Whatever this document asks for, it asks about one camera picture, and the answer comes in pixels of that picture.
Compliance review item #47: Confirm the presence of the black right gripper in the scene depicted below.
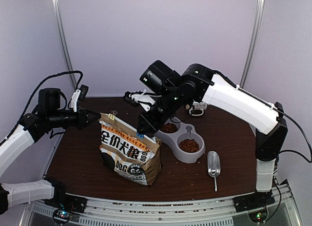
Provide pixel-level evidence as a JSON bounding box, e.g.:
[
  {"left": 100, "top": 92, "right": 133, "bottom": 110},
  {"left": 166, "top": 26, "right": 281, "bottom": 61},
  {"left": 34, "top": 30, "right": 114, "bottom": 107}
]
[{"left": 138, "top": 87, "right": 184, "bottom": 135}]

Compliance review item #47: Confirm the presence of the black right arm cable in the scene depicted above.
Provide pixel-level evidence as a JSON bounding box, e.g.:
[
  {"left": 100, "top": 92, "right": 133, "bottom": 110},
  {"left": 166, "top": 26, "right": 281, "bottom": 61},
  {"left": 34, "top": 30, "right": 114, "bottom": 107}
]
[{"left": 277, "top": 107, "right": 312, "bottom": 163}]

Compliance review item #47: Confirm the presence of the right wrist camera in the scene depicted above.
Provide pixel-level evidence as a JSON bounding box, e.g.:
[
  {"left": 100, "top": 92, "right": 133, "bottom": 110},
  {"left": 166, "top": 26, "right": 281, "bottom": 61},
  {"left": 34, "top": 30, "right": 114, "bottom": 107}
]
[{"left": 123, "top": 89, "right": 157, "bottom": 112}]

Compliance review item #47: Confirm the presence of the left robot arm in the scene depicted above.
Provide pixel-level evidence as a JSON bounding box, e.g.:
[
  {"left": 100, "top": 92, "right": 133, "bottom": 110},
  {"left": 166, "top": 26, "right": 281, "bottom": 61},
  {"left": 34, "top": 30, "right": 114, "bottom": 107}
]
[{"left": 0, "top": 85, "right": 101, "bottom": 213}]

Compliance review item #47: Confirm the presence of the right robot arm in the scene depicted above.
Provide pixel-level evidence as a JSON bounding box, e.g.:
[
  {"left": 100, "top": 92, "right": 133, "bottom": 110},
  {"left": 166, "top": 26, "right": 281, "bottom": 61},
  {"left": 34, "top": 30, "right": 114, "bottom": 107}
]
[{"left": 130, "top": 60, "right": 288, "bottom": 207}]

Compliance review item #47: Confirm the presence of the dog food bag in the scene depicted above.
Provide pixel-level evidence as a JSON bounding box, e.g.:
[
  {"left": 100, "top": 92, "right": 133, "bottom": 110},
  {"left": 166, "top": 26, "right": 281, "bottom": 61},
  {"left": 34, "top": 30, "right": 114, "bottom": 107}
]
[{"left": 99, "top": 113, "right": 162, "bottom": 186}]

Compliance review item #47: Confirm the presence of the front aluminium rail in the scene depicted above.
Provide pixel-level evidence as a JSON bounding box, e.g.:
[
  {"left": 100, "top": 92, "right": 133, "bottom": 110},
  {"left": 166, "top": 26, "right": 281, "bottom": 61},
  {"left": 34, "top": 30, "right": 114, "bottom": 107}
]
[{"left": 24, "top": 186, "right": 300, "bottom": 226}]

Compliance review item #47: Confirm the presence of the right aluminium frame post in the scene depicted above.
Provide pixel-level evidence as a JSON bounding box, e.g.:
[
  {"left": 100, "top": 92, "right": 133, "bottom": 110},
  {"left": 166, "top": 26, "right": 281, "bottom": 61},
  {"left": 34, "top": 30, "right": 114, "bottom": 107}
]
[{"left": 240, "top": 0, "right": 265, "bottom": 88}]

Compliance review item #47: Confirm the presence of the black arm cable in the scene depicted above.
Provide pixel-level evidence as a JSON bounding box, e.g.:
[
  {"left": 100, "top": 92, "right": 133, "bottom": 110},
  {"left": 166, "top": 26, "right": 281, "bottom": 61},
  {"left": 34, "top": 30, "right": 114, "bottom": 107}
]
[
  {"left": 0, "top": 70, "right": 84, "bottom": 144},
  {"left": 277, "top": 107, "right": 312, "bottom": 163}
]

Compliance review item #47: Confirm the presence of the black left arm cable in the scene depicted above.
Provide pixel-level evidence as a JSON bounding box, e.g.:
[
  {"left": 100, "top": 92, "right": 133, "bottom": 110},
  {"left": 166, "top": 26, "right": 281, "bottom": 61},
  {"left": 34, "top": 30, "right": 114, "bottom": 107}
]
[{"left": 0, "top": 70, "right": 84, "bottom": 144}]

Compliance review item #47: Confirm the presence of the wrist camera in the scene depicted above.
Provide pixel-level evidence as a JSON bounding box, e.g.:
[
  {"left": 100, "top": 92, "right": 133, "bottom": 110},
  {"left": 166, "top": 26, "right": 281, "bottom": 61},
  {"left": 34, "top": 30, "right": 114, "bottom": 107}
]
[
  {"left": 68, "top": 84, "right": 89, "bottom": 112},
  {"left": 123, "top": 89, "right": 157, "bottom": 112}
]

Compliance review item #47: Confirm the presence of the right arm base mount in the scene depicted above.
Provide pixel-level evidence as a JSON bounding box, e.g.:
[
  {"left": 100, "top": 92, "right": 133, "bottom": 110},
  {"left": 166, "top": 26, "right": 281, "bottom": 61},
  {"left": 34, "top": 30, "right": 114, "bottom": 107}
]
[{"left": 233, "top": 192, "right": 275, "bottom": 224}]

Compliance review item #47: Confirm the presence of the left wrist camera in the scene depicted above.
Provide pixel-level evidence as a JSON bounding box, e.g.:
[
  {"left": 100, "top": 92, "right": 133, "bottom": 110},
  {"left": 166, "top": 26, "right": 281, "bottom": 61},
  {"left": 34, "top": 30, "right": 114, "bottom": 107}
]
[{"left": 68, "top": 84, "right": 89, "bottom": 112}]

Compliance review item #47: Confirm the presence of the left aluminium frame post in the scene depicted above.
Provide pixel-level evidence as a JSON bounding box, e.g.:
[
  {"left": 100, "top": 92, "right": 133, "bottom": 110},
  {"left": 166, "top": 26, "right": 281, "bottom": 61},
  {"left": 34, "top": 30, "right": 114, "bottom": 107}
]
[{"left": 50, "top": 0, "right": 80, "bottom": 90}]

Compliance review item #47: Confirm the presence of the gold binder clip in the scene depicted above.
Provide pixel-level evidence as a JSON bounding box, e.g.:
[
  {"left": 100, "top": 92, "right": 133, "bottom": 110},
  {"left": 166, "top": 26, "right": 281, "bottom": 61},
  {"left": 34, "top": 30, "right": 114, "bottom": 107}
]
[{"left": 108, "top": 110, "right": 117, "bottom": 121}]

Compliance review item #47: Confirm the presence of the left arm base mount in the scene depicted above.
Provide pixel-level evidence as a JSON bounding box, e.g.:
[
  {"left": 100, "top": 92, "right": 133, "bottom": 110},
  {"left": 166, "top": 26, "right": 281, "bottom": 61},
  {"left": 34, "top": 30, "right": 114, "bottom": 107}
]
[{"left": 44, "top": 195, "right": 87, "bottom": 225}]

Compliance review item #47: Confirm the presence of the brown dog kibble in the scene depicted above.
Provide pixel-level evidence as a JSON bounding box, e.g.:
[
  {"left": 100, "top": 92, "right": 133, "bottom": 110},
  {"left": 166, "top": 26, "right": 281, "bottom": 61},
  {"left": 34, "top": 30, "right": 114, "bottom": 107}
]
[{"left": 160, "top": 123, "right": 199, "bottom": 153}]

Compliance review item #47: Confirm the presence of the aluminium frame post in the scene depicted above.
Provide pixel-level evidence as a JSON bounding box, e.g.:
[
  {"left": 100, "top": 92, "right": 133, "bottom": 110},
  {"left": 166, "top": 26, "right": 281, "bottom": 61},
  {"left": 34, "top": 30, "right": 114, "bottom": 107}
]
[
  {"left": 240, "top": 0, "right": 265, "bottom": 88},
  {"left": 50, "top": 0, "right": 80, "bottom": 90}
]

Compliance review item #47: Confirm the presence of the blue binder clip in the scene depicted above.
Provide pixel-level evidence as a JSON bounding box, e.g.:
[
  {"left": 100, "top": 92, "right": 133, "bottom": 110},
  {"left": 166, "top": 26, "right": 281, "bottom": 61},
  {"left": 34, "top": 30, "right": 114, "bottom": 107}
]
[{"left": 136, "top": 133, "right": 144, "bottom": 139}]

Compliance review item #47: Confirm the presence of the metal scoop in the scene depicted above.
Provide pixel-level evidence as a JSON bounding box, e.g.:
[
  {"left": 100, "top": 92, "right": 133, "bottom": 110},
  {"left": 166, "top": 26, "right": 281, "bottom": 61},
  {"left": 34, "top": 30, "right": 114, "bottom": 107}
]
[{"left": 207, "top": 151, "right": 221, "bottom": 192}]

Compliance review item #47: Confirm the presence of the patterned white mug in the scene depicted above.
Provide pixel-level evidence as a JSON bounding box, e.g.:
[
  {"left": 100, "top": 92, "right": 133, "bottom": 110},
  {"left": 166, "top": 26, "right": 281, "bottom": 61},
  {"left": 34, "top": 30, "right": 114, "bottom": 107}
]
[{"left": 187, "top": 102, "right": 208, "bottom": 117}]

